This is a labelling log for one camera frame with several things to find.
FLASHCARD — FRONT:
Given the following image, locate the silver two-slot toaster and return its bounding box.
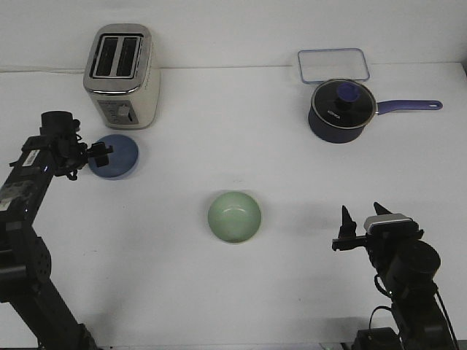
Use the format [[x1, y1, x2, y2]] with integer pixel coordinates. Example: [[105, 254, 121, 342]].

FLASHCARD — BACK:
[[83, 23, 161, 130]]

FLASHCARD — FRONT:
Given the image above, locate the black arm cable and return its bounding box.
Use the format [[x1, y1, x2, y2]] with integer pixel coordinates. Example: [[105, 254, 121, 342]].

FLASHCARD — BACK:
[[367, 273, 460, 347]]

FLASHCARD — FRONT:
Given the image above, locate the dark blue saucepan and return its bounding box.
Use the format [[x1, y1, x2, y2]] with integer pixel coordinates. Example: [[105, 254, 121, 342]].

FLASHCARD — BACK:
[[308, 100, 443, 144]]

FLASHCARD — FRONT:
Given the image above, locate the green bowl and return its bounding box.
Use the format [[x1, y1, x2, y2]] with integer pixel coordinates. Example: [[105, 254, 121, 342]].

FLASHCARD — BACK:
[[207, 191, 262, 244]]

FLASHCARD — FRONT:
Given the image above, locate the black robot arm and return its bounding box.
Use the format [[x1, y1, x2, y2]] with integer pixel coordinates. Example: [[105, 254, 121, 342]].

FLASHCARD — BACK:
[[331, 203, 459, 349], [1, 111, 112, 349]]

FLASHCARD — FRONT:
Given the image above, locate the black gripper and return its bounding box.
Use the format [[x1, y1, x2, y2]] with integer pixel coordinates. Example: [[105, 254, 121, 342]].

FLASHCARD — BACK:
[[331, 201, 425, 266], [39, 111, 113, 179]]

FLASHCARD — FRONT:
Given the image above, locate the glass pot lid blue knob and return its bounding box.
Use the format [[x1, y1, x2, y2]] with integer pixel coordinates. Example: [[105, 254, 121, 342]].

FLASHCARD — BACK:
[[311, 79, 377, 130]]

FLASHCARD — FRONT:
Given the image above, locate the blue bowl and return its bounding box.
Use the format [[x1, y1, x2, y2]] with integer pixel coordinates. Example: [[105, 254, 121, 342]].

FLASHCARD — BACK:
[[88, 134, 139, 180]]

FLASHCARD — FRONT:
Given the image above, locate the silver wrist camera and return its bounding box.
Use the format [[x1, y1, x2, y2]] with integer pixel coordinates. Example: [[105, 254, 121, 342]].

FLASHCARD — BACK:
[[363, 213, 415, 235]]

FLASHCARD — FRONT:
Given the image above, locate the clear plastic container lid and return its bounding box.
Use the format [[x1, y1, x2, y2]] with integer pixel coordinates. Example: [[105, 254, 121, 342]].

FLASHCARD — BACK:
[[297, 47, 370, 85]]

